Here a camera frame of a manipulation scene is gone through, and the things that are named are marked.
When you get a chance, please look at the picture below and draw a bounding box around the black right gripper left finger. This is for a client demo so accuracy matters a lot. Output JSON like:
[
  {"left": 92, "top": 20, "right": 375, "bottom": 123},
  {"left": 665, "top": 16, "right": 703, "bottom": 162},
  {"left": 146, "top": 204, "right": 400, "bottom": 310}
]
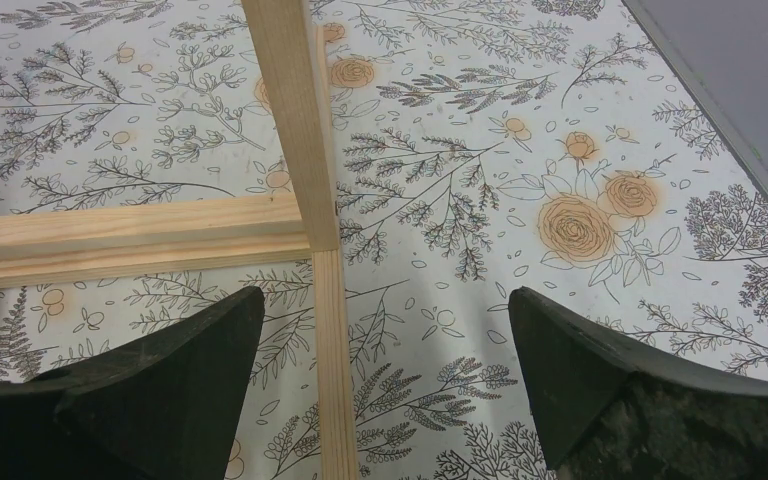
[{"left": 0, "top": 287, "right": 265, "bottom": 479}]

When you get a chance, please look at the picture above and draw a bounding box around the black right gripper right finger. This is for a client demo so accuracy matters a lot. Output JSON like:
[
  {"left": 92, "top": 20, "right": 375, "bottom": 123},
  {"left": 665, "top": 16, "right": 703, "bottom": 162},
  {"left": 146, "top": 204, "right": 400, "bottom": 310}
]
[{"left": 508, "top": 287, "right": 768, "bottom": 479}]

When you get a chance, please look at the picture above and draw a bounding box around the floral patterned table mat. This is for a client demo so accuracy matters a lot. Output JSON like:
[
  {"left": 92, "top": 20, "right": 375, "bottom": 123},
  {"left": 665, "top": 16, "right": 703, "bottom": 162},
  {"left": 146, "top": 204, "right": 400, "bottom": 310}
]
[{"left": 0, "top": 1, "right": 768, "bottom": 479}]

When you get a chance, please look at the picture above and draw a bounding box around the wooden clothes rack frame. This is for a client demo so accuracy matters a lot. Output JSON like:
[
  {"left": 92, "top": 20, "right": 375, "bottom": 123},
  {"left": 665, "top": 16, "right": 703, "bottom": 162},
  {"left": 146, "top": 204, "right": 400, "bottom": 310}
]
[{"left": 0, "top": 1, "right": 357, "bottom": 479}]

